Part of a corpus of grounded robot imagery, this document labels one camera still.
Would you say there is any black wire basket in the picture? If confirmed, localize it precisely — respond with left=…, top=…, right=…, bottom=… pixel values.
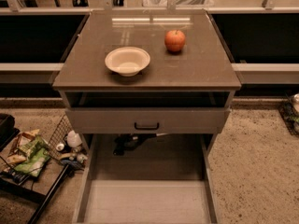
left=278, top=93, right=299, bottom=136
left=48, top=116, right=88, bottom=170

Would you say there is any black bin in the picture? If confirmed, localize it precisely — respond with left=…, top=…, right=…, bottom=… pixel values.
left=0, top=113, right=20, bottom=151

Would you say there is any grey drawer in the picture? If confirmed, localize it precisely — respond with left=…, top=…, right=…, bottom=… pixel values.
left=65, top=107, right=230, bottom=133
left=72, top=134, right=221, bottom=224

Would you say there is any black metal rack frame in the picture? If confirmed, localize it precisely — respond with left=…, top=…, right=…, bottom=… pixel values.
left=0, top=164, right=74, bottom=224

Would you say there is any red apple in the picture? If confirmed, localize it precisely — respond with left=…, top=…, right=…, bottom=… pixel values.
left=164, top=30, right=186, bottom=52

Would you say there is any clear plastic tray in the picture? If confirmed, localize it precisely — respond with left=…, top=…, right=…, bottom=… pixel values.
left=142, top=0, right=214, bottom=7

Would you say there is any white plastic bottle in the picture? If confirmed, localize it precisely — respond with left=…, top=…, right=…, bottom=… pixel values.
left=66, top=131, right=82, bottom=147

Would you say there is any brown snack bag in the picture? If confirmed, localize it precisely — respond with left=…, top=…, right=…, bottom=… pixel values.
left=7, top=130, right=39, bottom=165

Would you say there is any green snack bag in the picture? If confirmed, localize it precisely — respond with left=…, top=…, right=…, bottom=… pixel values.
left=14, top=135, right=50, bottom=177

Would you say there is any grey drawer cabinet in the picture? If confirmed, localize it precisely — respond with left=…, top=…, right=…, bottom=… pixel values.
left=51, top=9, right=243, bottom=142

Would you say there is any black wire basket left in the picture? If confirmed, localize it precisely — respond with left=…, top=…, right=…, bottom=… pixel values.
left=48, top=116, right=88, bottom=170

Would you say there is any grey top drawer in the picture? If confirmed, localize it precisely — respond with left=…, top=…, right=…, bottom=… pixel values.
left=65, top=107, right=230, bottom=133

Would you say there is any white paper bowl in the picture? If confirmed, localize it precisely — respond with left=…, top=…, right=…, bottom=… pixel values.
left=105, top=47, right=150, bottom=77

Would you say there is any black wire basket right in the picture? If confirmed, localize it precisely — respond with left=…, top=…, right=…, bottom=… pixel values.
left=278, top=93, right=299, bottom=136

